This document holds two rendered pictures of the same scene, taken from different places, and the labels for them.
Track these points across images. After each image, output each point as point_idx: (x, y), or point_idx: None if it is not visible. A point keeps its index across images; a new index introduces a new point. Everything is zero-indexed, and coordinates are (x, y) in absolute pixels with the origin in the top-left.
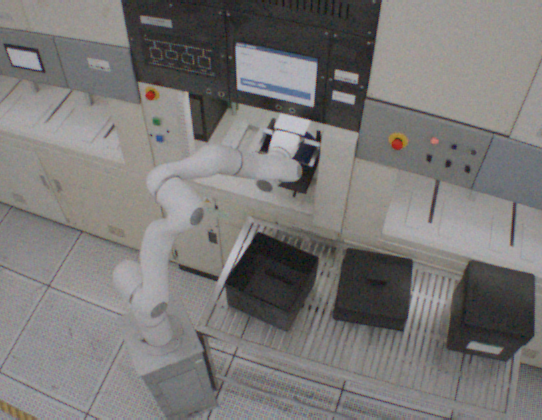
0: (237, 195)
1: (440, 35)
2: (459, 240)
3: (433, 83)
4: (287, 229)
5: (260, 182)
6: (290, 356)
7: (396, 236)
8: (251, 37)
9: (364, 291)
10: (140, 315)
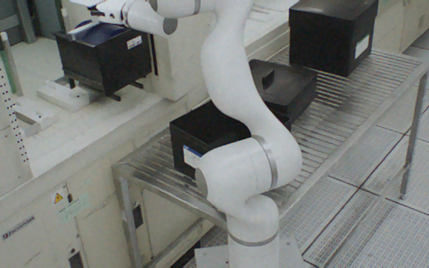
0: (89, 147)
1: None
2: (247, 33)
3: None
4: (153, 140)
5: (166, 21)
6: (323, 166)
7: None
8: None
9: (275, 88)
10: (269, 214)
